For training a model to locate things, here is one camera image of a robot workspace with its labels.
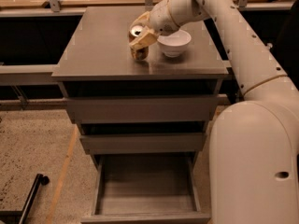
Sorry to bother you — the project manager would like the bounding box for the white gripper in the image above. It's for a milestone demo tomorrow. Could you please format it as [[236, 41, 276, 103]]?
[[129, 0, 179, 50]]

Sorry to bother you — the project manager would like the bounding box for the orange soda can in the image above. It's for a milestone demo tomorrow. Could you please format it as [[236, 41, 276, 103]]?
[[128, 24, 149, 61]]

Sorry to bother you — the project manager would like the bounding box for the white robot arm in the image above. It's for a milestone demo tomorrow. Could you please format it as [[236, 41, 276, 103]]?
[[129, 0, 299, 224]]

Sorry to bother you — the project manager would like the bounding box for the grey drawer cabinet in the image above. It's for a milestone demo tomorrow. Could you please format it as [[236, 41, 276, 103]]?
[[52, 7, 228, 224]]

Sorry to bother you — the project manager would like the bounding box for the grey top drawer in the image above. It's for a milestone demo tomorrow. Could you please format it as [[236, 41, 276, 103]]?
[[66, 95, 218, 124]]

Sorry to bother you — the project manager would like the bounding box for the grey middle drawer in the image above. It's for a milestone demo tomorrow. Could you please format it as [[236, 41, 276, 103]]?
[[80, 133, 206, 154]]

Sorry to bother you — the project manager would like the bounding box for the grey open bottom drawer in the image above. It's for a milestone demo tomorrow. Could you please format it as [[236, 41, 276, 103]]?
[[81, 153, 211, 224]]

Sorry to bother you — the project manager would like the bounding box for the white ceramic bowl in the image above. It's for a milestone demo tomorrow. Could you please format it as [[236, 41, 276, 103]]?
[[157, 30, 192, 58]]

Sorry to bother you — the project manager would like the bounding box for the black office chair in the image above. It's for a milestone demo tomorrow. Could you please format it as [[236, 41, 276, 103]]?
[[271, 0, 299, 90]]

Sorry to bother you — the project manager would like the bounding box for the black metal stand leg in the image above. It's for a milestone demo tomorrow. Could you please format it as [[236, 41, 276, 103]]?
[[0, 174, 50, 224]]

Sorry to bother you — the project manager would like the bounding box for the grey metal rail frame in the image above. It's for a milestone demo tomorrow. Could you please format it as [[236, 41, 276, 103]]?
[[1, 4, 291, 92]]

